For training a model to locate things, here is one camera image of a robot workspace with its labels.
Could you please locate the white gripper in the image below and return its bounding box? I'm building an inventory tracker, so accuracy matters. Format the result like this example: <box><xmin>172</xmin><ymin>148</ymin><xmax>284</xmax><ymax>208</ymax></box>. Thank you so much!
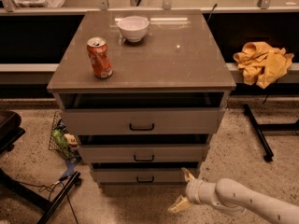
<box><xmin>168</xmin><ymin>168</ymin><xmax>212</xmax><ymax>214</ymax></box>

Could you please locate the grey bottom drawer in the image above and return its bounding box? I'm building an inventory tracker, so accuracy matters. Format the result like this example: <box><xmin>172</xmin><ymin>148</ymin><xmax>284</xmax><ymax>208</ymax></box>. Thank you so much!
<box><xmin>90</xmin><ymin>161</ymin><xmax>199</xmax><ymax>184</ymax></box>

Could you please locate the grey drawer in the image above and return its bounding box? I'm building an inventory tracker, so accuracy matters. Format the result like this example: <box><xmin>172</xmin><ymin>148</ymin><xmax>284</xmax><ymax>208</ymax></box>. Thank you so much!
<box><xmin>78</xmin><ymin>134</ymin><xmax>209</xmax><ymax>163</ymax></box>
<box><xmin>90</xmin><ymin>161</ymin><xmax>199</xmax><ymax>184</ymax></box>
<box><xmin>59</xmin><ymin>91</ymin><xmax>226</xmax><ymax>136</ymax></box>

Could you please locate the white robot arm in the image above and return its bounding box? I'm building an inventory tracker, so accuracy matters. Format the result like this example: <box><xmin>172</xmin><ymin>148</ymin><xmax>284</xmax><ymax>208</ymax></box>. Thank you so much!
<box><xmin>168</xmin><ymin>168</ymin><xmax>299</xmax><ymax>224</ymax></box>

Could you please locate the grey top drawer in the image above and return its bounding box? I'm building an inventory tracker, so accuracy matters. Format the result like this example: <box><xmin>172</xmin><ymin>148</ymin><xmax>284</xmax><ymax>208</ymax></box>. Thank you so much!
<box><xmin>59</xmin><ymin>91</ymin><xmax>226</xmax><ymax>136</ymax></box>

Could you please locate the grey middle drawer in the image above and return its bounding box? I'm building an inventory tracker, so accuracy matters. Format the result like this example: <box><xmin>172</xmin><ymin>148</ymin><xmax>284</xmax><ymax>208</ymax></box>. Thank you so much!
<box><xmin>78</xmin><ymin>134</ymin><xmax>209</xmax><ymax>163</ymax></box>

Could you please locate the grey drawer cabinet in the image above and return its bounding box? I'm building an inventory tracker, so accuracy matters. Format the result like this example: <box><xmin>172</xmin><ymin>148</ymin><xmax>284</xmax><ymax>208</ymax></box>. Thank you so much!
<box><xmin>46</xmin><ymin>9</ymin><xmax>237</xmax><ymax>187</ymax></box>

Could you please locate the black metal stand right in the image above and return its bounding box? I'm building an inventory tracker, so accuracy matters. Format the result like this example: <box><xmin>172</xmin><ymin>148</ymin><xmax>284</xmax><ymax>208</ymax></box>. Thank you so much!
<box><xmin>243</xmin><ymin>105</ymin><xmax>299</xmax><ymax>162</ymax></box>

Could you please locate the black metal stand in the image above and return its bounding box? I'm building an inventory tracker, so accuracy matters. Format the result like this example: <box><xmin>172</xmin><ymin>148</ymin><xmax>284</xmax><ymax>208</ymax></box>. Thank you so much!
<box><xmin>0</xmin><ymin>170</ymin><xmax>80</xmax><ymax>224</ymax></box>
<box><xmin>243</xmin><ymin>105</ymin><xmax>299</xmax><ymax>162</ymax></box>

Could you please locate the blue tape strip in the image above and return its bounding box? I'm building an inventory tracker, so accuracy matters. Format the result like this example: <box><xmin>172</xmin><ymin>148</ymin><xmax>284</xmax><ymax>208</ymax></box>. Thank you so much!
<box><xmin>59</xmin><ymin>157</ymin><xmax>81</xmax><ymax>181</ymax></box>

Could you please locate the yellow crumpled cloth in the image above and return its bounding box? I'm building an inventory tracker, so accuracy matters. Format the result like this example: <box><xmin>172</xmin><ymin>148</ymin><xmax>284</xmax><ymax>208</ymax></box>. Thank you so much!
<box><xmin>233</xmin><ymin>42</ymin><xmax>294</xmax><ymax>89</ymax></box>

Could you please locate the black metal stand left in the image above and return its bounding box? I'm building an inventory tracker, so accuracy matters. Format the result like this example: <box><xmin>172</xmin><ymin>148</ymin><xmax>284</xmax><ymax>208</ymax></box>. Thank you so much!
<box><xmin>0</xmin><ymin>170</ymin><xmax>80</xmax><ymax>224</ymax></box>

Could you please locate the orange soda can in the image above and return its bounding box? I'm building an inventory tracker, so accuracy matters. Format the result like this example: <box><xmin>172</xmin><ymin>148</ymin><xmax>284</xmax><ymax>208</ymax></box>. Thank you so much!
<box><xmin>87</xmin><ymin>37</ymin><xmax>113</xmax><ymax>78</ymax></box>

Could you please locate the white ceramic bowl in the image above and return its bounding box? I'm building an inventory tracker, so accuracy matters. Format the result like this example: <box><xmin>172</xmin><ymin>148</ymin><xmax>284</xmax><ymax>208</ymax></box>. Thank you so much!
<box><xmin>118</xmin><ymin>16</ymin><xmax>150</xmax><ymax>42</ymax></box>

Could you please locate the wire basket with items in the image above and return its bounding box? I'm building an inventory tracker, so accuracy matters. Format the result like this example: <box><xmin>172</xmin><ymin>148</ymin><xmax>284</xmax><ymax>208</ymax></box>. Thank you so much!
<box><xmin>49</xmin><ymin>112</ymin><xmax>78</xmax><ymax>160</ymax></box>

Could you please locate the black floor cable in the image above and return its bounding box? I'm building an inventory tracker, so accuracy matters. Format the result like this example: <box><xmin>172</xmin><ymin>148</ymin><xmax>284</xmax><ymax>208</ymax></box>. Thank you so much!
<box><xmin>15</xmin><ymin>179</ymin><xmax>80</xmax><ymax>224</ymax></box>

